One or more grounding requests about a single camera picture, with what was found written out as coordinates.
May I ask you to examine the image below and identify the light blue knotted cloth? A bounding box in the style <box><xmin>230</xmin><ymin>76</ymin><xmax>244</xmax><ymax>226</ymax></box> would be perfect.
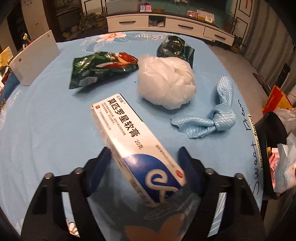
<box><xmin>171</xmin><ymin>75</ymin><xmax>236</xmax><ymax>138</ymax></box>

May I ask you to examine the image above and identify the pink plastic bag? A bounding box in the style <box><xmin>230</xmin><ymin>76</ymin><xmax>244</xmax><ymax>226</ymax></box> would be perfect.
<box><xmin>267</xmin><ymin>148</ymin><xmax>280</xmax><ymax>189</ymax></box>

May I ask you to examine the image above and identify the potted plant right of cabinet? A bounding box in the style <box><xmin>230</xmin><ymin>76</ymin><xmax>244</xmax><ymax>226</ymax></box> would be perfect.
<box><xmin>224</xmin><ymin>11</ymin><xmax>239</xmax><ymax>34</ymax></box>

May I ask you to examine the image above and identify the light blue floral tablecloth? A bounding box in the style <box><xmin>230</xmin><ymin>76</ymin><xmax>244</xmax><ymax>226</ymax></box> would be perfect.
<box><xmin>1</xmin><ymin>32</ymin><xmax>263</xmax><ymax>232</ymax></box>

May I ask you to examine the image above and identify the white blue medicine box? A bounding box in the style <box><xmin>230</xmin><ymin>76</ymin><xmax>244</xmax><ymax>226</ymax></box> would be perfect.
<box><xmin>91</xmin><ymin>93</ymin><xmax>186</xmax><ymax>207</ymax></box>

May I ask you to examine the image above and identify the plant stand left of cabinet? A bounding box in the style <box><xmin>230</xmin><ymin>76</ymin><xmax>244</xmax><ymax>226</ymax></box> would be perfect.
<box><xmin>78</xmin><ymin>12</ymin><xmax>107</xmax><ymax>37</ymax></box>

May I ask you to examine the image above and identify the black round trash bin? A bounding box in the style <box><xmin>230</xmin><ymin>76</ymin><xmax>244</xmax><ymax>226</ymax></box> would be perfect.
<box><xmin>255</xmin><ymin>112</ymin><xmax>295</xmax><ymax>199</ymax></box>

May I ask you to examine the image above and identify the potted plant on floor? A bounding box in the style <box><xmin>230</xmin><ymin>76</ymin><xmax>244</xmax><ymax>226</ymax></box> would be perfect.
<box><xmin>231</xmin><ymin>35</ymin><xmax>246</xmax><ymax>53</ymax></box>

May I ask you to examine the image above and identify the white cardboard box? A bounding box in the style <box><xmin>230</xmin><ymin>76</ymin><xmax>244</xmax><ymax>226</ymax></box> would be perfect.
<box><xmin>9</xmin><ymin>30</ymin><xmax>60</xmax><ymax>86</ymax></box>

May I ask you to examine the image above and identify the white plastic bag on floor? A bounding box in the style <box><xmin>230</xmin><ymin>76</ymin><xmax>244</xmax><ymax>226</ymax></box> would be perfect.
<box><xmin>273</xmin><ymin>108</ymin><xmax>296</xmax><ymax>136</ymax></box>

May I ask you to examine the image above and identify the translucent storage box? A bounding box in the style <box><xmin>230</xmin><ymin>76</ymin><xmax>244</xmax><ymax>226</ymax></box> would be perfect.
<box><xmin>105</xmin><ymin>0</ymin><xmax>139</xmax><ymax>15</ymax></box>

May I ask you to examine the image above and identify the white tv cabinet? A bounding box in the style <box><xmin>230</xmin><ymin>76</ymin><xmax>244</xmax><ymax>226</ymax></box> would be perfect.
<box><xmin>106</xmin><ymin>13</ymin><xmax>234</xmax><ymax>46</ymax></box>

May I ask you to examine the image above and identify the white plastic bag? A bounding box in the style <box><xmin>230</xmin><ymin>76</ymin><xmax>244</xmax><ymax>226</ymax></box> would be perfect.
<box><xmin>137</xmin><ymin>55</ymin><xmax>197</xmax><ymax>110</ymax></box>
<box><xmin>273</xmin><ymin>108</ymin><xmax>296</xmax><ymax>136</ymax></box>

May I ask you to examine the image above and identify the clear plastic bread bag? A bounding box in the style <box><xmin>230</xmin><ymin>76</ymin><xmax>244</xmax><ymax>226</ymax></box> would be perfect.
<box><xmin>274</xmin><ymin>133</ymin><xmax>296</xmax><ymax>194</ymax></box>

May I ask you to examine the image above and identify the red yellow shopping bag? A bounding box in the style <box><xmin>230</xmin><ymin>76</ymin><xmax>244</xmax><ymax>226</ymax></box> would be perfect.
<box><xmin>262</xmin><ymin>85</ymin><xmax>292</xmax><ymax>114</ymax></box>

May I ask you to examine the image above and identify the grey curtain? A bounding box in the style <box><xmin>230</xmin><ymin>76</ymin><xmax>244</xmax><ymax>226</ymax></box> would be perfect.
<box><xmin>242</xmin><ymin>1</ymin><xmax>295</xmax><ymax>93</ymax></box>

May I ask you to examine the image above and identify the dark green wrapper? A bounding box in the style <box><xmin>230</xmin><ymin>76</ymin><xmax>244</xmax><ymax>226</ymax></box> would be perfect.
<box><xmin>157</xmin><ymin>36</ymin><xmax>195</xmax><ymax>68</ymax></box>

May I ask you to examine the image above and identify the green snack bag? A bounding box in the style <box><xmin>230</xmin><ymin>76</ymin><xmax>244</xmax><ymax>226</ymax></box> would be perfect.
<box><xmin>69</xmin><ymin>51</ymin><xmax>138</xmax><ymax>89</ymax></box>

